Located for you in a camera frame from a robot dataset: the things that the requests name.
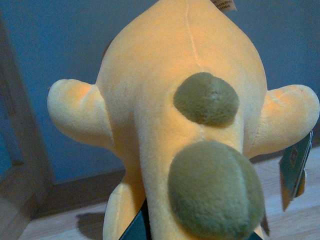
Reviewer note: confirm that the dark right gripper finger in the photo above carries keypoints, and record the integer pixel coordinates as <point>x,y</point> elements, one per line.
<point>139,228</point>

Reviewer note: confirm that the plush toy hang tag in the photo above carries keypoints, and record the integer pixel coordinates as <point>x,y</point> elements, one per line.
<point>292,170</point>

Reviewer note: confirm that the yellow plush toy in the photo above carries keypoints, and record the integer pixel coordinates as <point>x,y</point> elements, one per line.
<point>181,98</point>

